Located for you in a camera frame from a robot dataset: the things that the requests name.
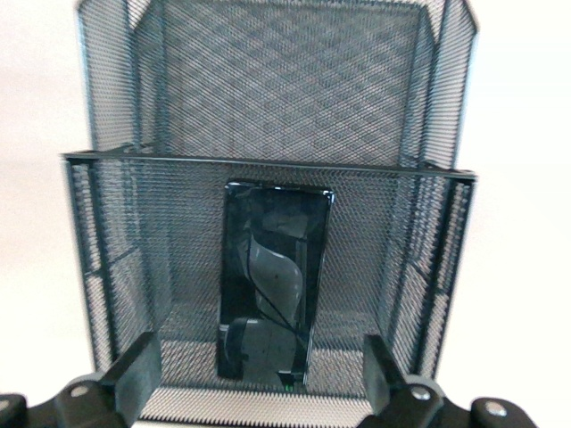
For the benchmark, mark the black slab smartphone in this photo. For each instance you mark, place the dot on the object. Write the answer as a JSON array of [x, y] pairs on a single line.
[[272, 285]]

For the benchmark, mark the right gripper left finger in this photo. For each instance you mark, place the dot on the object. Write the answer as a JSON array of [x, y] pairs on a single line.
[[120, 388]]

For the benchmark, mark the black mesh two-tier tray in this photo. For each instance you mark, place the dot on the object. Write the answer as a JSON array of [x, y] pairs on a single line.
[[290, 89]]

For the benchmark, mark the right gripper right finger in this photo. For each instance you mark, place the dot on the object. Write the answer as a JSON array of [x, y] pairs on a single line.
[[392, 397]]

